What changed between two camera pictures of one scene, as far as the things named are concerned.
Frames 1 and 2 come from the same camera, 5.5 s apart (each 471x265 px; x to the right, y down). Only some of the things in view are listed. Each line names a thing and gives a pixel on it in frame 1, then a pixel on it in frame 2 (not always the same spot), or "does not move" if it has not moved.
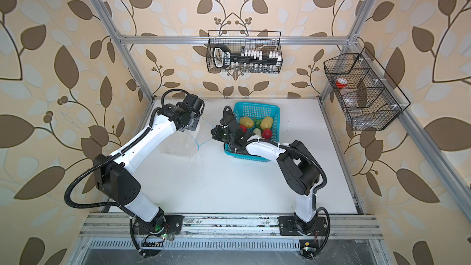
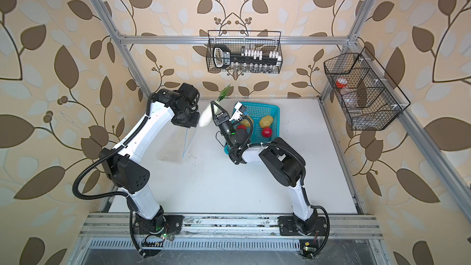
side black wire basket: [369, 99] does not move
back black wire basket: [244, 51] does not move
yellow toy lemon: [246, 121] does not move
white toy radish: [257, 132] to [206, 115]
